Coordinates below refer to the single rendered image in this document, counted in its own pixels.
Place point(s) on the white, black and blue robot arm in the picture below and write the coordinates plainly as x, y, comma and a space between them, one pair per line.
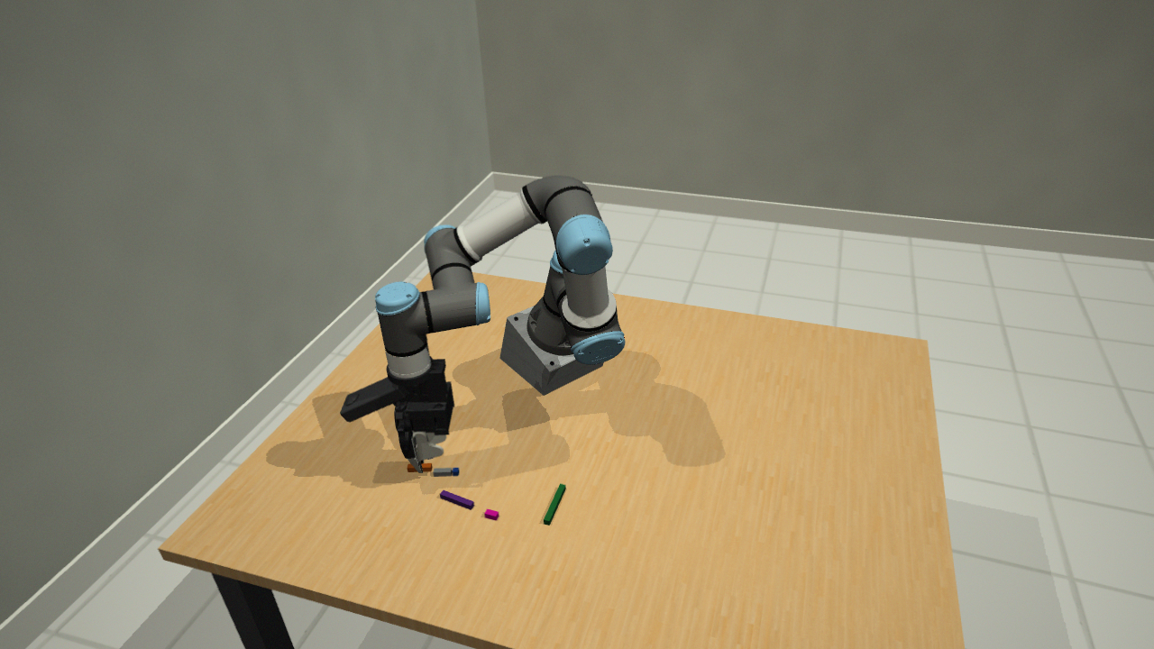
585, 325

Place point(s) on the purple rod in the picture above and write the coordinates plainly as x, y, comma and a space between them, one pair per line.
460, 501

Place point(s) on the green rod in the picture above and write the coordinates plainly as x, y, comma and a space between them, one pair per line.
554, 505

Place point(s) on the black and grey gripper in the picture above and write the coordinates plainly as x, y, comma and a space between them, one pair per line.
424, 403

